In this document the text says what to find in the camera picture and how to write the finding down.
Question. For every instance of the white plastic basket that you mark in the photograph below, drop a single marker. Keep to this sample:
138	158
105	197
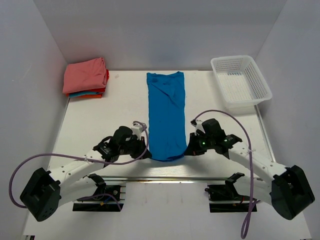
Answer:
240	81

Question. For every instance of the pink folded t-shirt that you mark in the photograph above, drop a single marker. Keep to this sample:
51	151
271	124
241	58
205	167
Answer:
76	71

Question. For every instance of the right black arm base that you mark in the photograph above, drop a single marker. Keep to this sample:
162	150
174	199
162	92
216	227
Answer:
223	198

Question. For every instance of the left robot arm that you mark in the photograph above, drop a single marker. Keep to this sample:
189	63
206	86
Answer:
47	190

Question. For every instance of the blue t-shirt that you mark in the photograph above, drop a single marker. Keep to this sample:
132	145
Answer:
166	116

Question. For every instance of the teal folded t-shirt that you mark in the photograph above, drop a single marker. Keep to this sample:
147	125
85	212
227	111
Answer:
85	94

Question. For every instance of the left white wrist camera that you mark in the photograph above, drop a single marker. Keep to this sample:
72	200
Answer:
138	128

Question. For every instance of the aluminium table edge rail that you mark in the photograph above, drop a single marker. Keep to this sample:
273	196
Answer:
163	179

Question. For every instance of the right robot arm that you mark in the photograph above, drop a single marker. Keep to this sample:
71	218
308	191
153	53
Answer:
285	188

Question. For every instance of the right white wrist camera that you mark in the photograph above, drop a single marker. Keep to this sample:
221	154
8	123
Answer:
199	129

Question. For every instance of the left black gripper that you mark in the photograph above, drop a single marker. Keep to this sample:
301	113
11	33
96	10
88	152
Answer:
141	145

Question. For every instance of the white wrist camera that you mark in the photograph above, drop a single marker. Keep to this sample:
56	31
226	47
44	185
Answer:
199	129
138	128

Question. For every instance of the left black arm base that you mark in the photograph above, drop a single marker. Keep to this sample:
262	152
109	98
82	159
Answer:
107	197

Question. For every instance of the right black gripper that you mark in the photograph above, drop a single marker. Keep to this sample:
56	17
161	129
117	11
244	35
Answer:
193	149

